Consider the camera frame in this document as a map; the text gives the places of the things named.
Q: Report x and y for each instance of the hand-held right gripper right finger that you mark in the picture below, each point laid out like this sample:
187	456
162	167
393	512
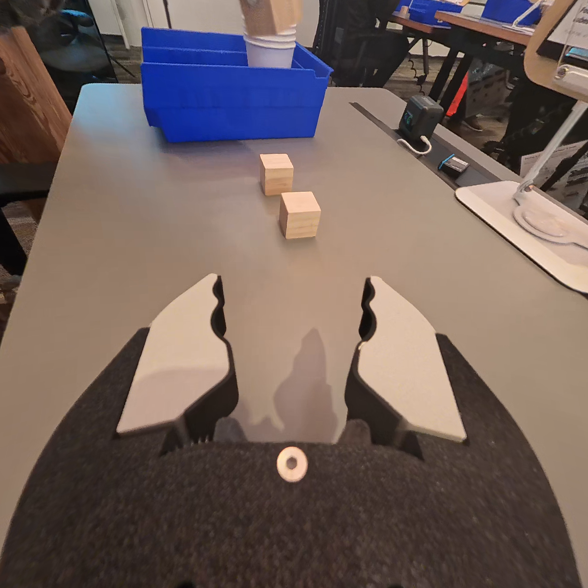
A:
409	367

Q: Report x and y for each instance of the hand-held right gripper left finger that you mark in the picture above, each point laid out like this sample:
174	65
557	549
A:
177	367

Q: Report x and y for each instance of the wooden cube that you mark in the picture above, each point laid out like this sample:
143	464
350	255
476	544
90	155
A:
301	218
275	177
275	16

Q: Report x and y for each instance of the blue plastic bin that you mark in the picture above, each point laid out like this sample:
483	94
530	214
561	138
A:
229	92

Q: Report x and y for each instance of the small black battery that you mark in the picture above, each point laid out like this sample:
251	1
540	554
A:
454	164

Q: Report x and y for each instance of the black chair armrest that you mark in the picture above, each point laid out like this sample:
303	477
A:
23	181

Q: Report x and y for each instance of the black charging block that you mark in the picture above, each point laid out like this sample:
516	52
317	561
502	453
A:
420	117

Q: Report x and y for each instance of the printed paper leaflet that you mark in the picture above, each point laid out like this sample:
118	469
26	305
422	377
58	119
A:
565	170

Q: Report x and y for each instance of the orange traffic cone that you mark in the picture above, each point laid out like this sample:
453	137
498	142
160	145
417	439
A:
459	99

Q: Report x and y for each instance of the patterned storage crate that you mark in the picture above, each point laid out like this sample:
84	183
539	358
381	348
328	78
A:
487	87

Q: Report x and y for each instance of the brown wooden cabinet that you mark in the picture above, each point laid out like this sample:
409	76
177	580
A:
27	101

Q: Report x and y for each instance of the wooden office table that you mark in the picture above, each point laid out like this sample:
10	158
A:
482	28
413	24

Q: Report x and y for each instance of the small blue bin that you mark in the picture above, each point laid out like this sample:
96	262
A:
432	11
505	11

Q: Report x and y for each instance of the printed instruction sheet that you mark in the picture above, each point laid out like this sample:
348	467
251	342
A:
574	23

